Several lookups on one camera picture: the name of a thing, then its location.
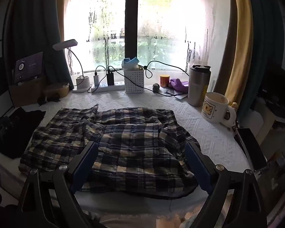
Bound white perforated basket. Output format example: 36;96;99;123
124;70;144;93

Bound white textured tablecloth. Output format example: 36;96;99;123
0;87;254;221

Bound white bear mug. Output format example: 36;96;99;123
201;92;237;126

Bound tablet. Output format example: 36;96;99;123
14;51;44;83

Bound black coiled cable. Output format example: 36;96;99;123
37;94;61;106

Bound cardboard box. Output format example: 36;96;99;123
9;75;47;107

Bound teal curtain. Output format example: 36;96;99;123
5;0;69;95
242;0;284;114

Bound blue face mask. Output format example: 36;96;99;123
122;57;140;70

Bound steel tumbler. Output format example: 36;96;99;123
188;64;211;107

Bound black smartphone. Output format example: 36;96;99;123
237;128;268;171

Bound plaid flannel shirt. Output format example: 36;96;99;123
18;104;206;200

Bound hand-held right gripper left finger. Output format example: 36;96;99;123
18;141;99;228

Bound white power strip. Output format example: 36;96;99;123
91;81;126;93

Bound yellow food container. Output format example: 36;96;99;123
43;83;70;98

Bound black cloth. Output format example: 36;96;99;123
0;107;47;159

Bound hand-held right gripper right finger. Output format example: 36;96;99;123
185;141;268;228

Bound black cable of white charger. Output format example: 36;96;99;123
87;65;108;93

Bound yellow curtain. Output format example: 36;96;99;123
224;0;254;105
56;0;68;31

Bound purple cloth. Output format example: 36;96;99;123
169;78;189;94

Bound black cable with plug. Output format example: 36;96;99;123
144;60;190;78

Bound paper sheets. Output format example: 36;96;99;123
166;88;188;99

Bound dark window frame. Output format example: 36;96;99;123
125;0;139;61

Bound white desk lamp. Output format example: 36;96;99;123
53;39;92;93

